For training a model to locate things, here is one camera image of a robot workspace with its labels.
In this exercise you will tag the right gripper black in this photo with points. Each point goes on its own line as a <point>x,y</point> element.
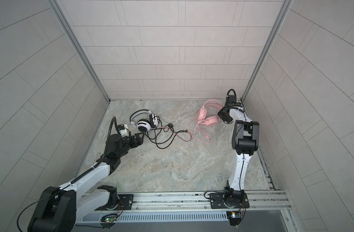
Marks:
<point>221,112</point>

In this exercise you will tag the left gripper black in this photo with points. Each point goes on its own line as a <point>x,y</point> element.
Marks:
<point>131,139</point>

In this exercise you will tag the pink headphones with cable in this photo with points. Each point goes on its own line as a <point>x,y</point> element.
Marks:
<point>204,117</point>

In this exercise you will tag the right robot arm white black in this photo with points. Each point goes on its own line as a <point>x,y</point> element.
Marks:
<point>245,141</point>

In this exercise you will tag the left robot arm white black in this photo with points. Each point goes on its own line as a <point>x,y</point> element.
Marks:
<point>59,209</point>

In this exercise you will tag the white vent grille strip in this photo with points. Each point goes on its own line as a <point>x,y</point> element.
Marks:
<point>132,217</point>

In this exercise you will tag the left circuit board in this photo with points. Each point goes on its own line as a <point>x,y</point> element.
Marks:
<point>109,219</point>

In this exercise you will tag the circuit board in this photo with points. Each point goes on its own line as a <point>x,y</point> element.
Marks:
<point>234,217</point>
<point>109,219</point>

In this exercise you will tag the right circuit board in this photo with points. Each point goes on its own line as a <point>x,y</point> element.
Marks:
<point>234,217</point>

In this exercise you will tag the white black headphones with cable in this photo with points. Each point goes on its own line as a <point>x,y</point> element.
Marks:
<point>151,125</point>

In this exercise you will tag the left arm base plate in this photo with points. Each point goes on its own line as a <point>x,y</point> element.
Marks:
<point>118,202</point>

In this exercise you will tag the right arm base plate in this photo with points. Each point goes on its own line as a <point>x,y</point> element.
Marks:
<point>218,201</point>

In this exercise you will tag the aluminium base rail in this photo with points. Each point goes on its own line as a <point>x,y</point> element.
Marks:
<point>197,201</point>

